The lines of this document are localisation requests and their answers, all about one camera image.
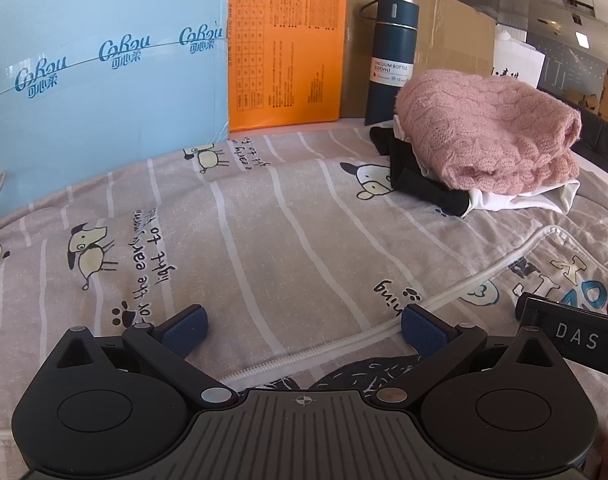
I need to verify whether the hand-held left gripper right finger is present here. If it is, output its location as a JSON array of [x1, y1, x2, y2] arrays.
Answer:
[[376, 303, 572, 406]]

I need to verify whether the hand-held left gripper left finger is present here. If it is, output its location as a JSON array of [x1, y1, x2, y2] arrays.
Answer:
[[46, 304, 239, 408]]

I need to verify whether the striped cartoon bed sheet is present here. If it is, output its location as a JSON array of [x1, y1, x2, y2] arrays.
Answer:
[[0, 120, 608, 433]]

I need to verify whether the white folded garment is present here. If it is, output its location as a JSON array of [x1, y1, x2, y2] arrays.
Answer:
[[391, 115, 582, 218]]

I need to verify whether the black folded garment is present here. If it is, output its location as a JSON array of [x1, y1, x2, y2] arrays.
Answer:
[[369, 126, 472, 218]]

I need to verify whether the black sofa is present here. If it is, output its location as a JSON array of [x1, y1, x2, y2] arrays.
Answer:
[[566, 105, 608, 181]]

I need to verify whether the pink knitted sweater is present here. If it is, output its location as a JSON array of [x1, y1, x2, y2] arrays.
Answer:
[[395, 71, 583, 193]]

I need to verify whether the light blue cardboard box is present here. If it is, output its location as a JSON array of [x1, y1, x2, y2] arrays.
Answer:
[[0, 0, 232, 226]]

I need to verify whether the stack of cardboard boxes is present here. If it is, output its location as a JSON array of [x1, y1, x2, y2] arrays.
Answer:
[[566, 65, 608, 117]]

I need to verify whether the dark blue vacuum bottle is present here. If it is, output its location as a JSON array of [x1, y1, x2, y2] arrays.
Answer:
[[360, 0, 421, 127]]

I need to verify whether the white printed bag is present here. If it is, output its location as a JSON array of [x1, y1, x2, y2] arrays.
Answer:
[[491, 30, 547, 92]]

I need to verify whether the brown cardboard box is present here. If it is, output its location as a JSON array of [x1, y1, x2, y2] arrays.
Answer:
[[339, 0, 497, 121]]

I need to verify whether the orange cardboard box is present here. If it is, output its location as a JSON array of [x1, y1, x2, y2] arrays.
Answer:
[[228, 0, 349, 133]]

